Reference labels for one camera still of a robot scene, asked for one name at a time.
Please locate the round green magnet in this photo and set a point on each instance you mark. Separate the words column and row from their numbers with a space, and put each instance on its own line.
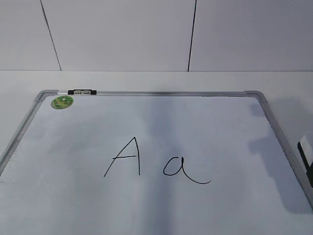
column 62, row 102

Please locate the white board eraser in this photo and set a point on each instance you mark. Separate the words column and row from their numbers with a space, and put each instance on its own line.
column 305, row 149

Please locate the white board with grey frame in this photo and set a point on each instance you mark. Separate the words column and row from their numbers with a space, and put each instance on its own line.
column 153, row 164

